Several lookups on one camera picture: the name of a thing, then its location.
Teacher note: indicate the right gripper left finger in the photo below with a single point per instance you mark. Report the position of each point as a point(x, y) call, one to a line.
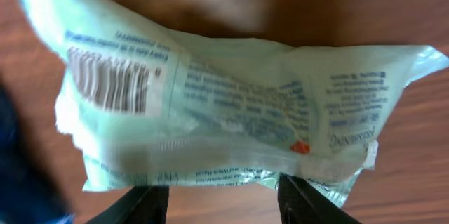
point(140, 205)

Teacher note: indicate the blue Oreo cookie pack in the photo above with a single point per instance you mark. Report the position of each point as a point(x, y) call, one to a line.
point(27, 195)

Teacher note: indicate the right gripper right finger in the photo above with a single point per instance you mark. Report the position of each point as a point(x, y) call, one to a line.
point(300, 203)

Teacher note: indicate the light green wipes packet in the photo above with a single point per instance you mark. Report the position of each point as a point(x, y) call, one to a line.
point(148, 105)

